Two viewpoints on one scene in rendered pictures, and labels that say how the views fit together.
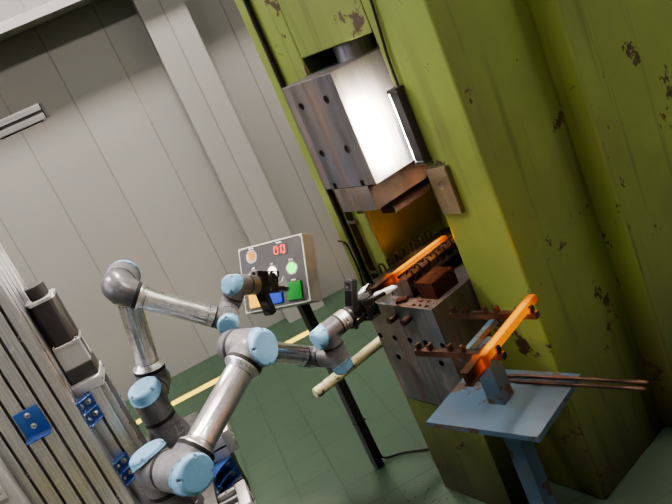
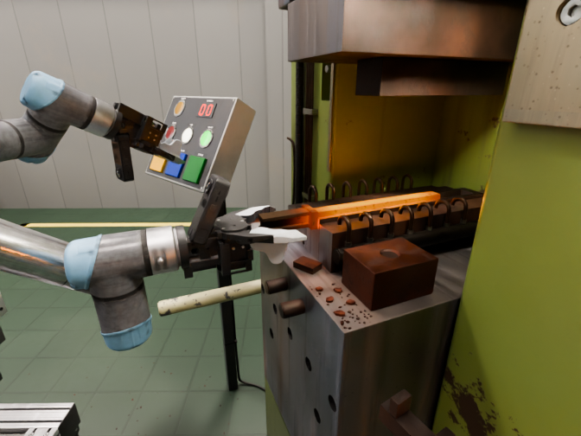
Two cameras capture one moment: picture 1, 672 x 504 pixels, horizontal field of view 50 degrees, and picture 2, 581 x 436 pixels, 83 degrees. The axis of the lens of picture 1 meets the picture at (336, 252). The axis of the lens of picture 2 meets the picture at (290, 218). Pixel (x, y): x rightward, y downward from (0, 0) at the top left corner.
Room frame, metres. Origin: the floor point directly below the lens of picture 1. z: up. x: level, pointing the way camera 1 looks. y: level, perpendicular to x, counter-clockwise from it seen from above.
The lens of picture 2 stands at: (1.88, -0.20, 1.22)
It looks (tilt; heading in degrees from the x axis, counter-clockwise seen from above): 21 degrees down; 9
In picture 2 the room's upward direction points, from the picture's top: straight up
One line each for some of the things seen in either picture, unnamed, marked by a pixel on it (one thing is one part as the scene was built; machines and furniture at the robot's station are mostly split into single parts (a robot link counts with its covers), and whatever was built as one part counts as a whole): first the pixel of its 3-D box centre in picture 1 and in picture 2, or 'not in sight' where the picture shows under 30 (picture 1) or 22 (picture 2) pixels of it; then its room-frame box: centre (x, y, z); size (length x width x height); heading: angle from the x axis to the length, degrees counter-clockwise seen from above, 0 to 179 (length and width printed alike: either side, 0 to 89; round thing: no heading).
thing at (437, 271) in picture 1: (436, 282); (387, 271); (2.37, -0.28, 0.95); 0.12 x 0.09 x 0.07; 122
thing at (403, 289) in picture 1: (428, 258); (392, 215); (2.60, -0.32, 0.96); 0.42 x 0.20 x 0.09; 122
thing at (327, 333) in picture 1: (327, 333); (111, 260); (2.28, 0.14, 0.98); 0.11 x 0.08 x 0.09; 122
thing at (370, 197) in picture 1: (394, 174); (413, 33); (2.60, -0.32, 1.32); 0.42 x 0.20 x 0.10; 122
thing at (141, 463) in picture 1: (156, 466); not in sight; (1.87, 0.73, 0.98); 0.13 x 0.12 x 0.14; 45
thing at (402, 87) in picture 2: (413, 187); (433, 78); (2.60, -0.36, 1.24); 0.30 x 0.07 x 0.06; 122
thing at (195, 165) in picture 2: (295, 290); (195, 169); (2.76, 0.21, 1.01); 0.07 x 0.05 x 0.07; 57
